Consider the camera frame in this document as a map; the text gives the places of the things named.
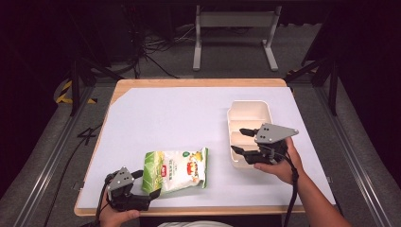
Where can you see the white compartment box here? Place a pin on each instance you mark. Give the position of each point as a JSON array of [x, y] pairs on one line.
[[247, 112]]

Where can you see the yellow and black striped tape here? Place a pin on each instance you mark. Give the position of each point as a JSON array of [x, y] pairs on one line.
[[63, 93]]

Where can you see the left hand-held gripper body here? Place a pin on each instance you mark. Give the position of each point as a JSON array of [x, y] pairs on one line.
[[121, 182]]

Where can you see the person's right hand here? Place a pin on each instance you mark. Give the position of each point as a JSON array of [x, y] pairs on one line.
[[288, 170]]

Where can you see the white table mat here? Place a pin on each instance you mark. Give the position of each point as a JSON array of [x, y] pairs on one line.
[[176, 119]]

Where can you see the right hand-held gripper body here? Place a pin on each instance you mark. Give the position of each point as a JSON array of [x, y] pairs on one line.
[[272, 134]]

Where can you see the person's left hand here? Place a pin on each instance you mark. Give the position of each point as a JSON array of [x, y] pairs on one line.
[[117, 218]]

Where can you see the white metal stand frame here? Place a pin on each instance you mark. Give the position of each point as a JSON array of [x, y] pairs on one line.
[[236, 19]]

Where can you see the aluminium floor rail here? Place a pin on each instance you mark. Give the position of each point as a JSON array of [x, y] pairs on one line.
[[353, 164], [47, 164]]

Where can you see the person's light clothing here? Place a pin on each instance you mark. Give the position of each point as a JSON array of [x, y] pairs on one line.
[[195, 224]]

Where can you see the green and white snack bag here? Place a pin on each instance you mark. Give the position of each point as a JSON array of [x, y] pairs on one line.
[[175, 170]]

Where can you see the black tripod stand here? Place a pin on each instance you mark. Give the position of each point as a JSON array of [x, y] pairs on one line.
[[75, 85], [332, 85]]

